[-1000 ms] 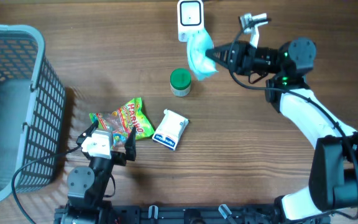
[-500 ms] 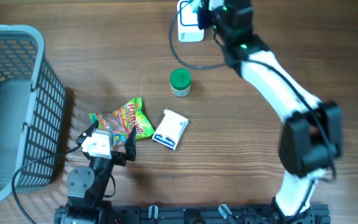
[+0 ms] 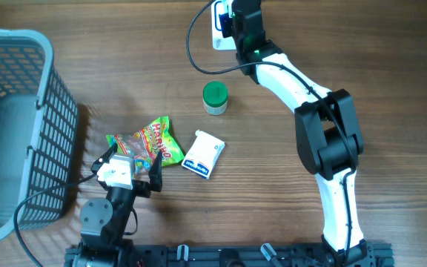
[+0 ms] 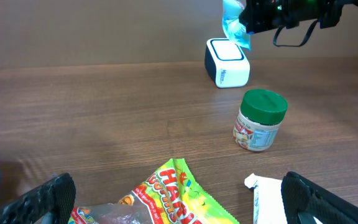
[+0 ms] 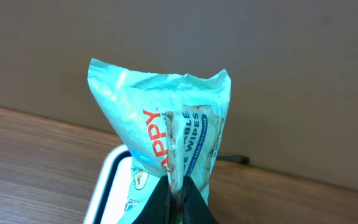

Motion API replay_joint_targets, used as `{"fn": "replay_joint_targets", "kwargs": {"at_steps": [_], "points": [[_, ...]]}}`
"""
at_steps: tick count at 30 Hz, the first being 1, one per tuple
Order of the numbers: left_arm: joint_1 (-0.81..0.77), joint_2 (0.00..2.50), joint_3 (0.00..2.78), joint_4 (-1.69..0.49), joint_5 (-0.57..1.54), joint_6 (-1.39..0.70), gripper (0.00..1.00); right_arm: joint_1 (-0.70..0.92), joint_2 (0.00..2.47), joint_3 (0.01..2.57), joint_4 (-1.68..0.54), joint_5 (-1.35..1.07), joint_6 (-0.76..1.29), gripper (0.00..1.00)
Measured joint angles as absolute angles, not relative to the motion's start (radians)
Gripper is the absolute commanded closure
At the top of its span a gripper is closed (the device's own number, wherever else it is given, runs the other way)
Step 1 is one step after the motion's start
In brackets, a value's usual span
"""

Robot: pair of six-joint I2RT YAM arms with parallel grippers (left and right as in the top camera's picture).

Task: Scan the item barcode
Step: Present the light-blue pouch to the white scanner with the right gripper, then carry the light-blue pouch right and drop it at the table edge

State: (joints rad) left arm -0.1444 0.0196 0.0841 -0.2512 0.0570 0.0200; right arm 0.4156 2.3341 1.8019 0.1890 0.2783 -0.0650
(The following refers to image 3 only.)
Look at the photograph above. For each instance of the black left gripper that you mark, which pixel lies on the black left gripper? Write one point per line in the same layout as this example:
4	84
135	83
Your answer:
144	189

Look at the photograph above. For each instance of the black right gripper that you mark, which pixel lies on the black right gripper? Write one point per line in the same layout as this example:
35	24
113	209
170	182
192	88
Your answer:
224	23

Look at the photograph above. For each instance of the Haribo gummy candy bag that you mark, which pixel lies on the Haribo gummy candy bag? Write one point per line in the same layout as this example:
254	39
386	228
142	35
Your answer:
144	145

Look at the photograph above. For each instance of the green lid plastic jar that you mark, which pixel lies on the green lid plastic jar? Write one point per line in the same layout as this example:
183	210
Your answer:
215	98

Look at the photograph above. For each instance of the white blue plaster box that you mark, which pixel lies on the white blue plaster box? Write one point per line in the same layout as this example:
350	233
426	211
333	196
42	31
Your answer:
203	154

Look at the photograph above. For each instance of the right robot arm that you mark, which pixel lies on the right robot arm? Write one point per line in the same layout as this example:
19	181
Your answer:
328	135

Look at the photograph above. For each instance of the grey plastic shopping basket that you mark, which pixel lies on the grey plastic shopping basket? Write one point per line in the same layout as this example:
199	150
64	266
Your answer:
38	125

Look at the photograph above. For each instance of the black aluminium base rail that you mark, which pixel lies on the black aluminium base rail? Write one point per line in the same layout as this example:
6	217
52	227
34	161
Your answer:
296	255

